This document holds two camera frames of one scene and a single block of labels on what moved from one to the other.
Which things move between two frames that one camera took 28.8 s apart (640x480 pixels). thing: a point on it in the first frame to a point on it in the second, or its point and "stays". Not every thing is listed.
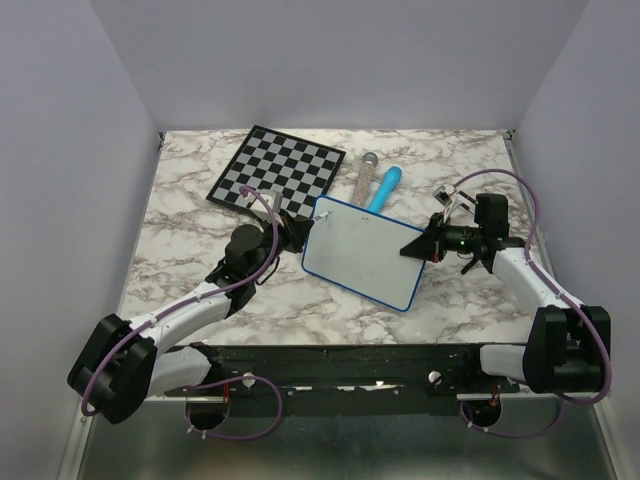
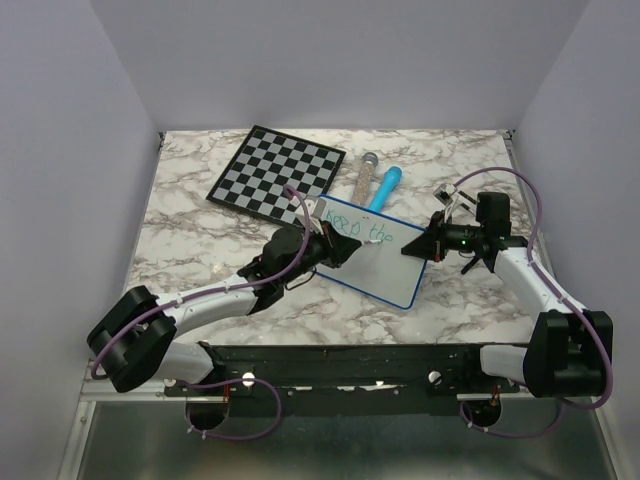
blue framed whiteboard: x=362 y=249 stays
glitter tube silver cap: x=370 y=161 stays
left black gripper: x=295 y=231 to x=337 y=247
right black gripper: x=429 y=245 stays
